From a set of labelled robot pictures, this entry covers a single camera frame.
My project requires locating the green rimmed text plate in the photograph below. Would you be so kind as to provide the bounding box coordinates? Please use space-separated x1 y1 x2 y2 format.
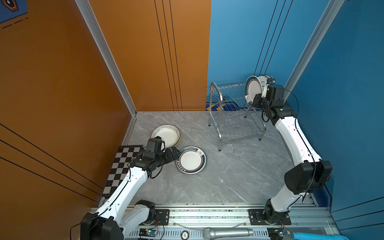
176 146 208 175

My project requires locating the white deep plate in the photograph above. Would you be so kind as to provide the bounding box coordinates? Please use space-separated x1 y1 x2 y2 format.
151 124 181 148

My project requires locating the silver wire dish rack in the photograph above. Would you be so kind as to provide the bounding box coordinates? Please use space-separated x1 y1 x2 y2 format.
207 83 267 151

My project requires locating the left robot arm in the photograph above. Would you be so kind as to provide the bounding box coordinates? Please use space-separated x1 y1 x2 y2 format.
79 137 181 240

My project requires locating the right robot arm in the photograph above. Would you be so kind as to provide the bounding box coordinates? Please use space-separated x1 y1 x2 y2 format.
253 84 333 225

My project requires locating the black white chessboard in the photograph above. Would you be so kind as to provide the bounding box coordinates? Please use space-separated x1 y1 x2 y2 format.
102 145 143 198

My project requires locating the green circuit board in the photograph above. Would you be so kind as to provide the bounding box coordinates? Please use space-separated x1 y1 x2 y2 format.
138 229 159 240

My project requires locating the round black white sticker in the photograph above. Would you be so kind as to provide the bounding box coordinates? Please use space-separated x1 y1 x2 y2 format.
181 231 190 240

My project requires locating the light blue cylinder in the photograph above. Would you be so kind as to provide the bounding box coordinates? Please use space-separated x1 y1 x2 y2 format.
292 233 349 240

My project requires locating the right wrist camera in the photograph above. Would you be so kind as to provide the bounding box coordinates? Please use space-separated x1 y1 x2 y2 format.
262 78 276 98

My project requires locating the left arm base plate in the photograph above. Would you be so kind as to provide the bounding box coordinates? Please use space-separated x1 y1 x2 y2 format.
139 209 170 226

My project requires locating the aluminium rail frame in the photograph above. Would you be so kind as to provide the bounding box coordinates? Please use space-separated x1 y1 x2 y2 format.
124 204 341 240

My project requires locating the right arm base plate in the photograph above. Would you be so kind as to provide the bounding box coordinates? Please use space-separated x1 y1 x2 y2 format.
248 209 292 226

